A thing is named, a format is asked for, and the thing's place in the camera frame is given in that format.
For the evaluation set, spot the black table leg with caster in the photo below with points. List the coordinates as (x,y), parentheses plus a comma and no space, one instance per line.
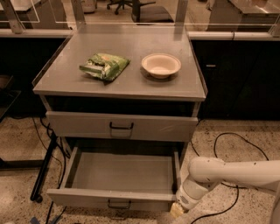
(35,194)

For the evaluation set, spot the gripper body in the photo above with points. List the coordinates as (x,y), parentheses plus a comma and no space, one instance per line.
(186,198)

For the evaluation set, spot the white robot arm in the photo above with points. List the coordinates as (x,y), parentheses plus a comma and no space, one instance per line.
(205,173)

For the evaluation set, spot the green snack bag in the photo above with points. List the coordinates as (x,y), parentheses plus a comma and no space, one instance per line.
(105,67)

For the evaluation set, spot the grey drawer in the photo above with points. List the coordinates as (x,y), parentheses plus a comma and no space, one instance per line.
(108,179)
(132,127)

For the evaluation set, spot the clear acrylic barrier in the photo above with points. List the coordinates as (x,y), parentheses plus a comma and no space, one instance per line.
(202,19)

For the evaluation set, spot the grey drawer cabinet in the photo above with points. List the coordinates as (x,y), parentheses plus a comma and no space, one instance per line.
(65,88)

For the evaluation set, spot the black office chair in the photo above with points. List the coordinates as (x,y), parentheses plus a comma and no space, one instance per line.
(143,12)

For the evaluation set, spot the grey top drawer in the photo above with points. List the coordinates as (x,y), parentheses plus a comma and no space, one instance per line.
(132,127)

